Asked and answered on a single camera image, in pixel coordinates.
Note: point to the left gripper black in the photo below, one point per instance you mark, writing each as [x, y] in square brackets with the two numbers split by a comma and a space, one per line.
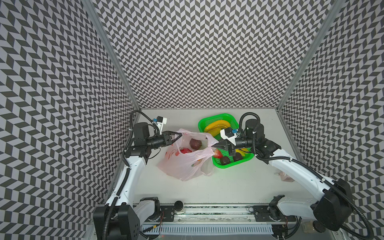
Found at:
[167, 137]

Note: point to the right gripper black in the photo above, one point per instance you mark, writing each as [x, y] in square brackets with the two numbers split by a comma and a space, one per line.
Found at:
[231, 145]

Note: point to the pink fake dragon fruit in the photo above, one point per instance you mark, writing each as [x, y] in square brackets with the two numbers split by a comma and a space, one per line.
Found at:
[185, 150]

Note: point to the dark purple fake passionfruit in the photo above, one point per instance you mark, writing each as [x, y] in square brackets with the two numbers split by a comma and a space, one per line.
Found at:
[195, 144]

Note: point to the pink plastic bag peach print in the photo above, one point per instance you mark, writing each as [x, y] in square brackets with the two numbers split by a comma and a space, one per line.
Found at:
[185, 167]

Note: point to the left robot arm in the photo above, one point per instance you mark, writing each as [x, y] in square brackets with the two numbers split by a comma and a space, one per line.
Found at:
[135, 158]

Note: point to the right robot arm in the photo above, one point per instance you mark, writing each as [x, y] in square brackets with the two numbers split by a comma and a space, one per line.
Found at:
[331, 205]

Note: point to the dark fake plum left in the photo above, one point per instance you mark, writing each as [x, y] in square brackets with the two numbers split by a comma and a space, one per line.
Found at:
[238, 157]

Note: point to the dark fake plum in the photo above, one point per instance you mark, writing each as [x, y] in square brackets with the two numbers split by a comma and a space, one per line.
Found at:
[238, 157]
[225, 161]

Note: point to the dark fake plum right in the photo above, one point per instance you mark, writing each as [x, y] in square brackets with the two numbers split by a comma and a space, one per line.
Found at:
[225, 161]

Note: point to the small yellow fake banana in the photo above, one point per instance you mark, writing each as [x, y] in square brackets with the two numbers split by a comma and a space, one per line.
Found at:
[243, 152]

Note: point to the yellow fake banana bunch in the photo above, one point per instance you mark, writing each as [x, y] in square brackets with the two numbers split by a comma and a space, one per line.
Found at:
[215, 127]

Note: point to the green plastic basket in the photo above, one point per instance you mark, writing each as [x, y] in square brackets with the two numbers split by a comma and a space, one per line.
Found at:
[203, 123]

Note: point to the white ribbed vent strip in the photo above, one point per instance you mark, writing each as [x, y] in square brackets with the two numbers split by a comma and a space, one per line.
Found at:
[211, 230]

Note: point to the black round cap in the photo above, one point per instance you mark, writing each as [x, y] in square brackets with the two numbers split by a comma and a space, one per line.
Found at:
[318, 227]

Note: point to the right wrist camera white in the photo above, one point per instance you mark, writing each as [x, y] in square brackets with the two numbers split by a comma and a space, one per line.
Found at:
[230, 135]

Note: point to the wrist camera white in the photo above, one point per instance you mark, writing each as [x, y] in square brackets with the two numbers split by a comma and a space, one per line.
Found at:
[230, 135]
[160, 122]

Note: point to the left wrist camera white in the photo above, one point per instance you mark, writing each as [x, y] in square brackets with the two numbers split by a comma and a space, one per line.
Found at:
[160, 122]

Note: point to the pink object near wall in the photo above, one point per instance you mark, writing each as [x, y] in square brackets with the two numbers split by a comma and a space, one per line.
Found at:
[284, 177]

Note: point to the black knob on rail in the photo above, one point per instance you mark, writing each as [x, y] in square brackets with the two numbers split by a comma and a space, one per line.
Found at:
[178, 206]

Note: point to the aluminium front rail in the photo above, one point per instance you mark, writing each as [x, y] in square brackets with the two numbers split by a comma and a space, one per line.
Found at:
[210, 212]

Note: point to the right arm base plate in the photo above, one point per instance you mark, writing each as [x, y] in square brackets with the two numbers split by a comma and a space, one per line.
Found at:
[271, 213]

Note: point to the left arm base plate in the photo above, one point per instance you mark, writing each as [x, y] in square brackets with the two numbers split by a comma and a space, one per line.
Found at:
[151, 210]

